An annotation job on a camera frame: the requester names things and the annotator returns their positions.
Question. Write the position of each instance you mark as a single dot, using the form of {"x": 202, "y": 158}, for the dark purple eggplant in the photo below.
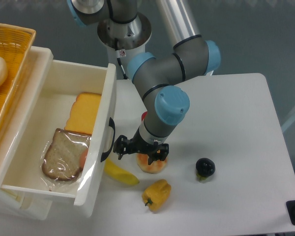
{"x": 204, "y": 168}

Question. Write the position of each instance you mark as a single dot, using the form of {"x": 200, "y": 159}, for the orange woven basket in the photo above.
{"x": 15, "y": 44}

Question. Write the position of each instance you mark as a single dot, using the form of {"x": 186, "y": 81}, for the yellow bell pepper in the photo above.
{"x": 156, "y": 195}

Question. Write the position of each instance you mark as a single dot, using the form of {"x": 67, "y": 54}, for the brown bread slice in wrap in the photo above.
{"x": 62, "y": 158}

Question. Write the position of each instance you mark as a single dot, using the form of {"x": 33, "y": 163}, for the yellow banana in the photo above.
{"x": 119, "y": 174}

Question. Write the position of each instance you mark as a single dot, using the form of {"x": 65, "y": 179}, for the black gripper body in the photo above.
{"x": 138, "y": 145}

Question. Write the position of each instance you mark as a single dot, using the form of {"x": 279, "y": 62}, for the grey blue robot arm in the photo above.
{"x": 124, "y": 31}

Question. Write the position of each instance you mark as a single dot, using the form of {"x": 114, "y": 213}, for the orange glazed donut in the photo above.
{"x": 154, "y": 168}

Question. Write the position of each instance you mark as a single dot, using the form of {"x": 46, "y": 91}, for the yellow cake slice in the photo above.
{"x": 83, "y": 113}

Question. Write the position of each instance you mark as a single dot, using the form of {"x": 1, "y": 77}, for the white top drawer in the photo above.
{"x": 63, "y": 83}

